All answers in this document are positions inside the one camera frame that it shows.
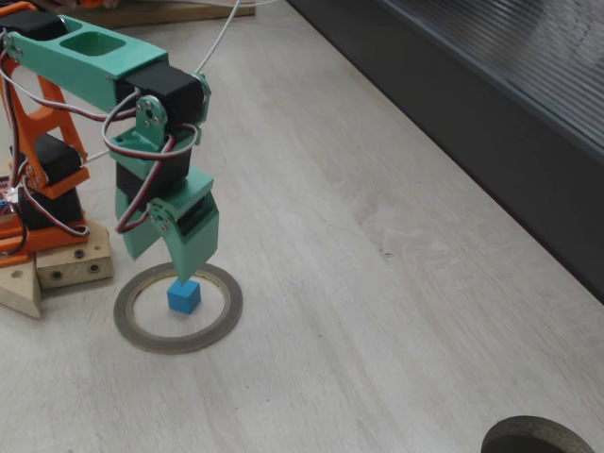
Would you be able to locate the long wooden plank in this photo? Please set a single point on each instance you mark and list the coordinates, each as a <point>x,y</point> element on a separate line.
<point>21,292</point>

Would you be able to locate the frosted desk partition grey frame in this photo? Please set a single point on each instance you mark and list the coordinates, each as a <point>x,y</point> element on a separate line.
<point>472,118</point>

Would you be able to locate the red controller circuit board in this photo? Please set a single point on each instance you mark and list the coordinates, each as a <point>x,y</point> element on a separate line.
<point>5,196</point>

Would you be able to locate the short wooden base block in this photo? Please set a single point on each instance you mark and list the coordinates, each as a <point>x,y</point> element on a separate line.
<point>71,271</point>

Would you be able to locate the green gripper black servo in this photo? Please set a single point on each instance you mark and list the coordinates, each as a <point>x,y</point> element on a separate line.
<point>204,231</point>

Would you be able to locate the small blue cube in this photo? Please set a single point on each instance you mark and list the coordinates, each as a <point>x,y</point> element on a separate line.
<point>184,297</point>

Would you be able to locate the flat wooden board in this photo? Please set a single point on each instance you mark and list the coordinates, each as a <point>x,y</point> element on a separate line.
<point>189,14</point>

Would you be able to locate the orange controller board mount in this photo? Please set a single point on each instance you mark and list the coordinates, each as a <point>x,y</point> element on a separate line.
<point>11,245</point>

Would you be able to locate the orange printed part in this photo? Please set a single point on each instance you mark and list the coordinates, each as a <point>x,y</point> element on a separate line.
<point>89,3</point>

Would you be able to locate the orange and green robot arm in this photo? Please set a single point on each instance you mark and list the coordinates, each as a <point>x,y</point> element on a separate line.
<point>85,66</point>

